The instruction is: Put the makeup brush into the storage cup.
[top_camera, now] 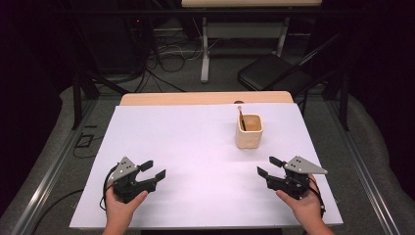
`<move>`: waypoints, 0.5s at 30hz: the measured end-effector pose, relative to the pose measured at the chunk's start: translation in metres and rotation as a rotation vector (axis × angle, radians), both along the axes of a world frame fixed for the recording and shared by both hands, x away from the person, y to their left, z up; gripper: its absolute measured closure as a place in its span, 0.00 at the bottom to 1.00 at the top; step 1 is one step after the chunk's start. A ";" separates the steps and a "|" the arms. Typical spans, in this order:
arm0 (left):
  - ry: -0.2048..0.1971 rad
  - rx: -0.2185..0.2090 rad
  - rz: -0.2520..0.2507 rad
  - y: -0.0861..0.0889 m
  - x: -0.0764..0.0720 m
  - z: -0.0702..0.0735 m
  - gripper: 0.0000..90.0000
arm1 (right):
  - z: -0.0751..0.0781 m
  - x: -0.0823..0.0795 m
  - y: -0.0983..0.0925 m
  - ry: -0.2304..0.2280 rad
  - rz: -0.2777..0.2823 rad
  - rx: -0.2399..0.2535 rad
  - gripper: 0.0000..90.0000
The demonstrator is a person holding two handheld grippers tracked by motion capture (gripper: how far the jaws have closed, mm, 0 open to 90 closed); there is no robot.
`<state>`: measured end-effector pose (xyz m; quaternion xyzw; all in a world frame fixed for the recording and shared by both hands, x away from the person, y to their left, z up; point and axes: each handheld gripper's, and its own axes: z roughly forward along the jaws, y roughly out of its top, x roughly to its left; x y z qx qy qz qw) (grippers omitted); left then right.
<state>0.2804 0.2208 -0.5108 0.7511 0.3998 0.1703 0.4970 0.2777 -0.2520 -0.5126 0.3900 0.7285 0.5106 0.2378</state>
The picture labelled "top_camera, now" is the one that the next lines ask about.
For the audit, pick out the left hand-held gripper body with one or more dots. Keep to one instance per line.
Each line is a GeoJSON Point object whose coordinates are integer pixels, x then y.
{"type": "Point", "coordinates": [129, 186]}

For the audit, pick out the black folding chair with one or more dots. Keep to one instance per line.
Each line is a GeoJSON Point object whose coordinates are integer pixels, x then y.
{"type": "Point", "coordinates": [270, 73]}

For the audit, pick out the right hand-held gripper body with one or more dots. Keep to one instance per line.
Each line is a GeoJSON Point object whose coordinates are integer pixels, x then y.
{"type": "Point", "coordinates": [293, 182]}

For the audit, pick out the beige square ceramic cup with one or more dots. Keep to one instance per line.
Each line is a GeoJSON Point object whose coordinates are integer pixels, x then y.
{"type": "Point", "coordinates": [249, 138]}

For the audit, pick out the white board sheet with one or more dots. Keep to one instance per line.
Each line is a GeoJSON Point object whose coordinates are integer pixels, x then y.
{"type": "Point", "coordinates": [202, 156]}

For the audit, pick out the black metal stand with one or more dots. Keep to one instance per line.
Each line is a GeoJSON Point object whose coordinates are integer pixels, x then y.
{"type": "Point", "coordinates": [343, 107]}
{"type": "Point", "coordinates": [77, 104]}

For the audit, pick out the white-legged wooden desk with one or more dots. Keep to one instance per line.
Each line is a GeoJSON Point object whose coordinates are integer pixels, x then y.
{"type": "Point", "coordinates": [205, 49]}

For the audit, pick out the dark computer tower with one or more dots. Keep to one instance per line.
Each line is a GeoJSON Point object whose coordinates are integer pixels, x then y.
{"type": "Point", "coordinates": [127, 42]}

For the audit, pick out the aluminium floor rail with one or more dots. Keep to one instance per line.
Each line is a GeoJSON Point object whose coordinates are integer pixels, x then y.
{"type": "Point", "coordinates": [365, 176]}
{"type": "Point", "coordinates": [49, 182]}

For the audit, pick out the person's left hand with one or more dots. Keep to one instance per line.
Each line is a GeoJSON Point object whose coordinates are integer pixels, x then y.
{"type": "Point", "coordinates": [119, 212]}

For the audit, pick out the black horizontal frame bar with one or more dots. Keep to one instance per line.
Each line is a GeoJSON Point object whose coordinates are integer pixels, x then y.
{"type": "Point", "coordinates": [130, 11]}

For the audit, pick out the person's right hand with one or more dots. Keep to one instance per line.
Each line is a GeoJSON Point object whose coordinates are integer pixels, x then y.
{"type": "Point", "coordinates": [303, 209]}

